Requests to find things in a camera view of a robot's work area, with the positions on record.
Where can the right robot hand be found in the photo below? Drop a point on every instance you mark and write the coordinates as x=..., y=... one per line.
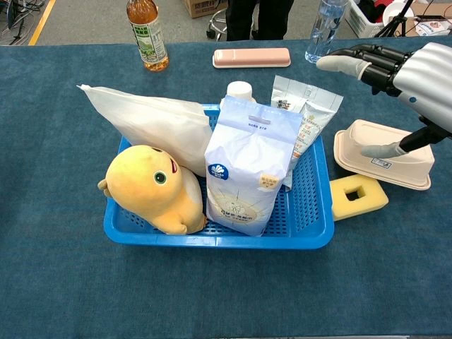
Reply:
x=431, y=81

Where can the beige lunch box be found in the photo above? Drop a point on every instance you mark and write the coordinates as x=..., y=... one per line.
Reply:
x=381, y=134

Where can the green yellow sponge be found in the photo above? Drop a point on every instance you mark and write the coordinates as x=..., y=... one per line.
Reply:
x=372, y=201

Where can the white and blue pouch bag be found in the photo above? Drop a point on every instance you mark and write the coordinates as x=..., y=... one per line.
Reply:
x=247, y=169

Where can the white translucent zip bag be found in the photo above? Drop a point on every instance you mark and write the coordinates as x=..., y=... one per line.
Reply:
x=148, y=120

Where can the printed cardboard box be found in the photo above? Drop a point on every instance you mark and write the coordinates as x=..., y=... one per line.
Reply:
x=201, y=7

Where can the black tripod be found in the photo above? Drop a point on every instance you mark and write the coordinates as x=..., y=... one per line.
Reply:
x=393, y=23

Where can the white plastic laundry basket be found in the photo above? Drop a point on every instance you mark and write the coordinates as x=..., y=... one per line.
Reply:
x=358, y=21

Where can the silver green snack packet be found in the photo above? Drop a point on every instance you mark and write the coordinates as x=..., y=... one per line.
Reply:
x=314, y=106

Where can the clear water bottle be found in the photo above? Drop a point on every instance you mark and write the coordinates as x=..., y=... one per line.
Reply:
x=323, y=28

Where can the person in black trousers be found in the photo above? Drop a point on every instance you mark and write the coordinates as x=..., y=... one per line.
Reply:
x=261, y=17

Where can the pink long plastic case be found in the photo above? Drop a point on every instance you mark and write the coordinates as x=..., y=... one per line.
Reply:
x=250, y=58

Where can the white milk bottle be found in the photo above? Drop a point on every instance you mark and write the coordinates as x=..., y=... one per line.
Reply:
x=240, y=91

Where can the chrome stool base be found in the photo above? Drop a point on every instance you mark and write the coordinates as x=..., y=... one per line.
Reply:
x=217, y=24

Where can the blue perforated plastic basket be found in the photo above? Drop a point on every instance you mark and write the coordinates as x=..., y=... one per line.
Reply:
x=219, y=242

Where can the amber tea bottle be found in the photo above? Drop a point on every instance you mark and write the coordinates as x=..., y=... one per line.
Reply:
x=148, y=42

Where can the yellow plush toy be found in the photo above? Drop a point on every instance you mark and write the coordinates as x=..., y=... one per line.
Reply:
x=148, y=190

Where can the teal table cloth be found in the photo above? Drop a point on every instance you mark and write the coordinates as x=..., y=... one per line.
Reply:
x=53, y=159

